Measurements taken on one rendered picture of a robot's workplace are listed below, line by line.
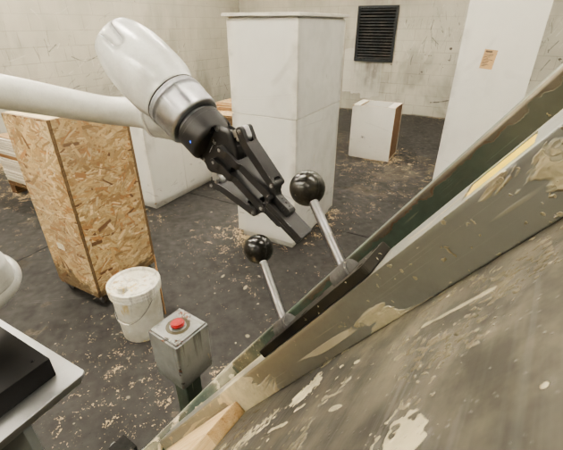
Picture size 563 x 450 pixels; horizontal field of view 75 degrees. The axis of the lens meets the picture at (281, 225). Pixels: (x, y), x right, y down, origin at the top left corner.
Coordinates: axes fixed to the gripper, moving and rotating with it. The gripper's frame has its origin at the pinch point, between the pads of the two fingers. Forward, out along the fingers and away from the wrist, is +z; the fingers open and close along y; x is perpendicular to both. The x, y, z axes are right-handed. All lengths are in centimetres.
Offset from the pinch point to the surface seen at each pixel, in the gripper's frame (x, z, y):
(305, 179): 9.4, 0.7, -13.8
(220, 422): 19.4, 13.8, 15.8
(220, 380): -3, 12, 57
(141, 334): -45, -35, 188
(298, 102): -186, -84, 84
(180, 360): -3, 1, 67
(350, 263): 13.3, 9.7, -13.7
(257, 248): 9.7, 1.3, -1.8
